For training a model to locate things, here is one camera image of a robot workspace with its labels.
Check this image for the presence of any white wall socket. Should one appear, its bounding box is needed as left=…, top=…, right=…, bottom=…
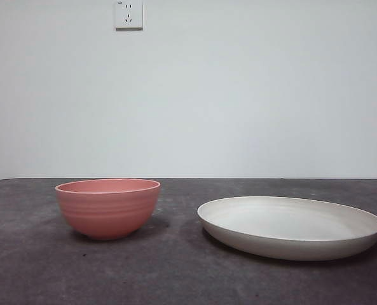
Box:
left=114, top=0, right=144, bottom=32

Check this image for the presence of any white round plate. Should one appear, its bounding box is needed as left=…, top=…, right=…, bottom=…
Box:
left=196, top=196, right=377, bottom=262

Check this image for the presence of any red ribbed bowl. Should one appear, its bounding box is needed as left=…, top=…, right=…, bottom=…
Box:
left=55, top=179, right=161, bottom=241

